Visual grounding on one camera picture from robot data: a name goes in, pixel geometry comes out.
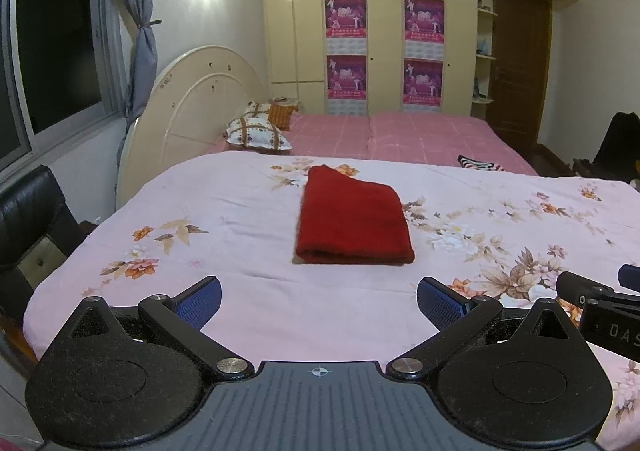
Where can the floral pink bed sheet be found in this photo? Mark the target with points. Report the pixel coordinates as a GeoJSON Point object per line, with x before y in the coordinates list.
{"type": "Point", "coordinates": [225, 231]}

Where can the window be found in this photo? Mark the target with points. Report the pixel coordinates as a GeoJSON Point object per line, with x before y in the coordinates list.
{"type": "Point", "coordinates": [55, 41]}

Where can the small brown patterned pillow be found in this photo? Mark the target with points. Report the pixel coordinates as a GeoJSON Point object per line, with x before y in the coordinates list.
{"type": "Point", "coordinates": [257, 109]}

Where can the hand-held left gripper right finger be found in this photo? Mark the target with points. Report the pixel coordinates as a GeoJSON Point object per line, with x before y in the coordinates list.
{"type": "Point", "coordinates": [440, 303]}

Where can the cream corner shelf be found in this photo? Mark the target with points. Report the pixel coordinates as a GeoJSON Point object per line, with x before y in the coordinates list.
{"type": "Point", "coordinates": [482, 56]}

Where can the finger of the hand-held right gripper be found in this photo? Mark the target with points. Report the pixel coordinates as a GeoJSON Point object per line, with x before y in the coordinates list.
{"type": "Point", "coordinates": [580, 288]}
{"type": "Point", "coordinates": [631, 277]}

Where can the brown wooden door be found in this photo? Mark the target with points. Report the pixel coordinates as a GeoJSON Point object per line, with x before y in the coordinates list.
{"type": "Point", "coordinates": [520, 66]}

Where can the plain pink bed sheet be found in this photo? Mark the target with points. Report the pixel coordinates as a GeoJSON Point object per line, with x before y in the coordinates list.
{"type": "Point", "coordinates": [410, 136]}

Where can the cream round headboard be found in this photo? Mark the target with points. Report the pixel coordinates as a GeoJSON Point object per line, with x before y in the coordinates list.
{"type": "Point", "coordinates": [185, 116]}

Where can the red sequined sweater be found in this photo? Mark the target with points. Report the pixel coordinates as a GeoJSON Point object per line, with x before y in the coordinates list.
{"type": "Point", "coordinates": [350, 221]}

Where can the grey curtain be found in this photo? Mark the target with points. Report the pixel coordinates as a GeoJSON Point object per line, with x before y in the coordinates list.
{"type": "Point", "coordinates": [142, 46]}

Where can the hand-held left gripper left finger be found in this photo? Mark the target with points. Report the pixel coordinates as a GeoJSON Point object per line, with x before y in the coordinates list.
{"type": "Point", "coordinates": [200, 302]}

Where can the striped cloth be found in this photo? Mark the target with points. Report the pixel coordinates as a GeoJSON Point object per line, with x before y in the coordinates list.
{"type": "Point", "coordinates": [480, 163]}

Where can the black leather chair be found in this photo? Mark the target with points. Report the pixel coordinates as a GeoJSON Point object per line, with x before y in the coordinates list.
{"type": "Point", "coordinates": [30, 221]}

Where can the purple wall poster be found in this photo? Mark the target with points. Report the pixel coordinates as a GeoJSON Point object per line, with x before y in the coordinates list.
{"type": "Point", "coordinates": [345, 16]}
{"type": "Point", "coordinates": [423, 81]}
{"type": "Point", "coordinates": [346, 76]}
{"type": "Point", "coordinates": [424, 18]}

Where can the large brown patterned pillow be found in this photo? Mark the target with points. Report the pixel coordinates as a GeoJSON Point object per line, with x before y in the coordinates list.
{"type": "Point", "coordinates": [257, 133]}

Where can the orange cushion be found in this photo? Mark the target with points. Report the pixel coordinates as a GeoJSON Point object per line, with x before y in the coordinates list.
{"type": "Point", "coordinates": [280, 116]}

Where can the black bag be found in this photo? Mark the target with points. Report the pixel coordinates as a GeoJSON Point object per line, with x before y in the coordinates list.
{"type": "Point", "coordinates": [617, 146]}

